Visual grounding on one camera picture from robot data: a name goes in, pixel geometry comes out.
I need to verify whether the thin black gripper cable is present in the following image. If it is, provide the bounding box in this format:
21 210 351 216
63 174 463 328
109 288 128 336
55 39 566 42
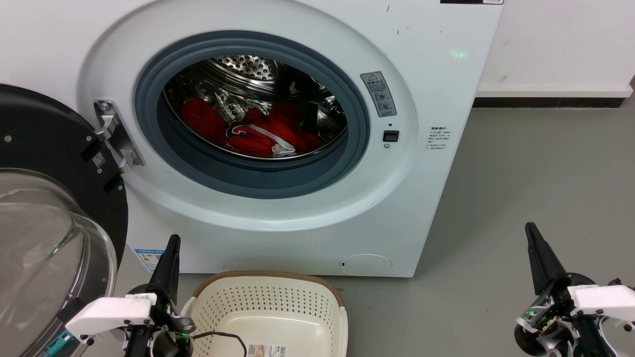
191 331 248 357

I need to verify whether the blue energy label sticker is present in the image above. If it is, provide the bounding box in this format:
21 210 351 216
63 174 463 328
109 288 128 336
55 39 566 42
134 248 167 273

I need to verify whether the grey rubber door gasket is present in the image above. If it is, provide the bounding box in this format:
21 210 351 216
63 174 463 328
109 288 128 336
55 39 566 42
134 31 372 200

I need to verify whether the white printed barcode label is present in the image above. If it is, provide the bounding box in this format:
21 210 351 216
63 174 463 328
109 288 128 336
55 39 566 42
247 344 287 357

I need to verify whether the red garment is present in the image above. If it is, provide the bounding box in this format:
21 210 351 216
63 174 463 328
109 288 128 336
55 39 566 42
180 97 325 158

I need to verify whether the stainless steel washing machine drum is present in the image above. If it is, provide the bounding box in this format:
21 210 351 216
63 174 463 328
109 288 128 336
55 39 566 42
163 55 349 161

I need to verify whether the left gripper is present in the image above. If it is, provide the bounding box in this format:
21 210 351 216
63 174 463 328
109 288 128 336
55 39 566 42
124 235 196 357

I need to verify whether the grey warning sticker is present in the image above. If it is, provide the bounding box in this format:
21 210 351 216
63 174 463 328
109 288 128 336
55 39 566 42
360 71 397 118

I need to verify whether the white front-load washing machine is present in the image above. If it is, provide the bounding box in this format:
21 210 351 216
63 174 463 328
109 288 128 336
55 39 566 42
0 0 506 278

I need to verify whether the black wall baseboard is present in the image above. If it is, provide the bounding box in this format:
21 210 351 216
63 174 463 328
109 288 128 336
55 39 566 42
472 97 626 109

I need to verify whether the small printed text label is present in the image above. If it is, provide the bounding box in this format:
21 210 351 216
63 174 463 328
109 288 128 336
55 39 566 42
428 126 452 151

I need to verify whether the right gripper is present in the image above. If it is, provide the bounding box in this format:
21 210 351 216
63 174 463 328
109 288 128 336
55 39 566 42
515 223 616 357

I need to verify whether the round white filter cover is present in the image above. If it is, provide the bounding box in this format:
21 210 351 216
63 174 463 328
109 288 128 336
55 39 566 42
339 254 393 276

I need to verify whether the cream perforated laundry basket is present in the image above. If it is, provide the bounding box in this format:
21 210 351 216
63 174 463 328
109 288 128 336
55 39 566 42
180 270 349 357

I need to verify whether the black washer door with glass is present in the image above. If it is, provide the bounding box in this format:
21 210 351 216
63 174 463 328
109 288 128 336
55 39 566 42
0 83 129 357

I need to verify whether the silver door hinge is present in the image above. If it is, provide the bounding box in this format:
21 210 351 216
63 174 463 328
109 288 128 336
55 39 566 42
93 99 145 174

